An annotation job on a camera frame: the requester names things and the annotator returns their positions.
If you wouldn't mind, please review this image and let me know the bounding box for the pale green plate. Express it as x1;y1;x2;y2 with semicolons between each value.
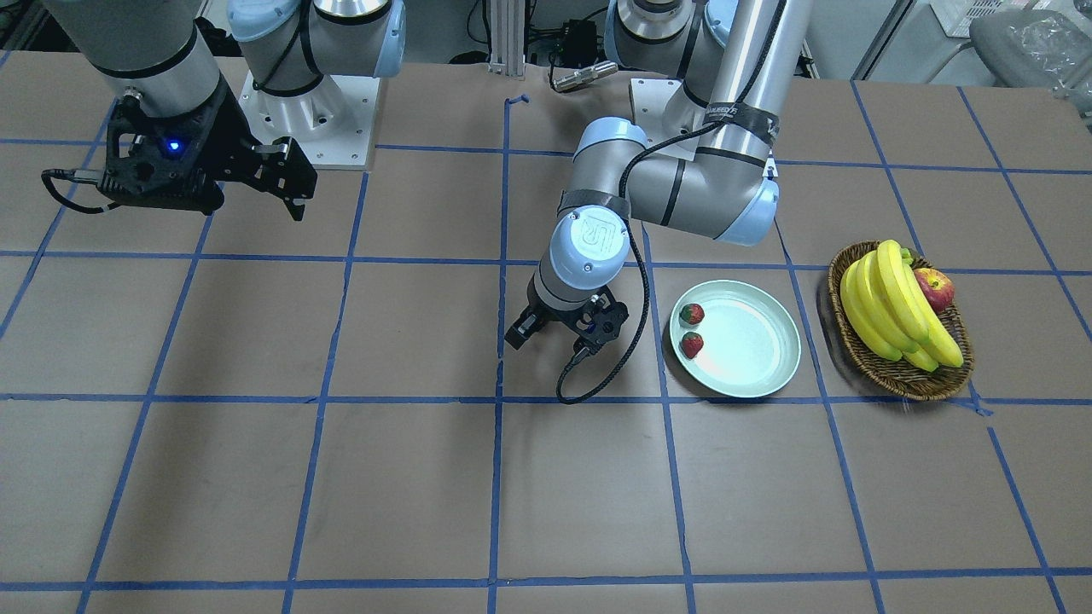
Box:
668;280;802;399

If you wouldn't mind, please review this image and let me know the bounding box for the woven wicker basket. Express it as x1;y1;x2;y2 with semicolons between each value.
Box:
822;240;975;401

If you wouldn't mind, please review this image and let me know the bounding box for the yellow banana bunch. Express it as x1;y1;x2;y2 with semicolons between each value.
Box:
830;240;973;374

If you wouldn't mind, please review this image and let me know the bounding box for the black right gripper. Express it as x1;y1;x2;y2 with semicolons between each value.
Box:
39;88;318;221

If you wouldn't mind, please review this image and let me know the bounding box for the red yellow apple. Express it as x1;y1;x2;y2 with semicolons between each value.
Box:
913;267;956;315

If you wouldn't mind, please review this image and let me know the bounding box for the aluminium frame post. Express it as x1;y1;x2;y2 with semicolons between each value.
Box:
484;0;529;80

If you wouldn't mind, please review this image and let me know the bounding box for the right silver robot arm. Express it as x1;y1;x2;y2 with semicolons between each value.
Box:
40;1;406;222

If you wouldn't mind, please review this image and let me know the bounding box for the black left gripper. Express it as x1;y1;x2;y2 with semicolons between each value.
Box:
503;287;629;352

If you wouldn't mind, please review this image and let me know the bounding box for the red strawberry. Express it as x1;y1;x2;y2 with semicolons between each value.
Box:
677;303;707;329
678;331;705;359

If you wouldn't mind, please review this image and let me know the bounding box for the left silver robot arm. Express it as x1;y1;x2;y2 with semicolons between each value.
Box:
505;1;812;356

